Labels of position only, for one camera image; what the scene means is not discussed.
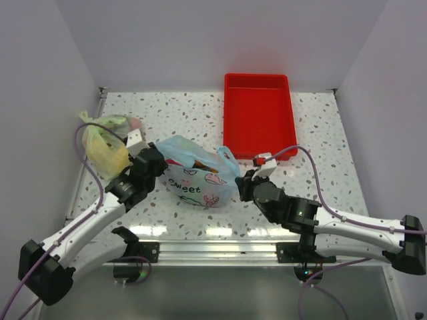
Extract red plastic tray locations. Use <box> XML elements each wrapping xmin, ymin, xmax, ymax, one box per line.
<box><xmin>223</xmin><ymin>73</ymin><xmax>298</xmax><ymax>159</ymax></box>

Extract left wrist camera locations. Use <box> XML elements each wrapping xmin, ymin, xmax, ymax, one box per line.
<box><xmin>125</xmin><ymin>129</ymin><xmax>149</xmax><ymax>157</ymax></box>

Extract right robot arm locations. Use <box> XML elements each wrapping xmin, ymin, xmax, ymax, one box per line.
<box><xmin>235</xmin><ymin>170</ymin><xmax>426</xmax><ymax>275</ymax></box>

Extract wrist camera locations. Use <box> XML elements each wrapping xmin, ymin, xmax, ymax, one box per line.
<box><xmin>125</xmin><ymin>129</ymin><xmax>149</xmax><ymax>157</ymax></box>
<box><xmin>252</xmin><ymin>153</ymin><xmax>277</xmax><ymax>179</ymax></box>

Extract aluminium front rail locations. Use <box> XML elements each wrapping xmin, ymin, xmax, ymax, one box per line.
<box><xmin>26</xmin><ymin>238</ymin><xmax>401</xmax><ymax>267</ymax></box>

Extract blue cartoon plastic bag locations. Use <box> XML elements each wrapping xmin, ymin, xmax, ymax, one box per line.
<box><xmin>155</xmin><ymin>135</ymin><xmax>241</xmax><ymax>207</ymax></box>

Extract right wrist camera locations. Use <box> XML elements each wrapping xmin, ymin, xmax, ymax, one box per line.
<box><xmin>252</xmin><ymin>153</ymin><xmax>277</xmax><ymax>179</ymax></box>

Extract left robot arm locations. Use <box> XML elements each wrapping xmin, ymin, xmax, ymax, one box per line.
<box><xmin>18</xmin><ymin>143</ymin><xmax>167</xmax><ymax>306</ymax></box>

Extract green plastic fruit bag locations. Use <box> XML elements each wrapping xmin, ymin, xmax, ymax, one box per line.
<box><xmin>79</xmin><ymin>111</ymin><xmax>144</xmax><ymax>180</ymax></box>

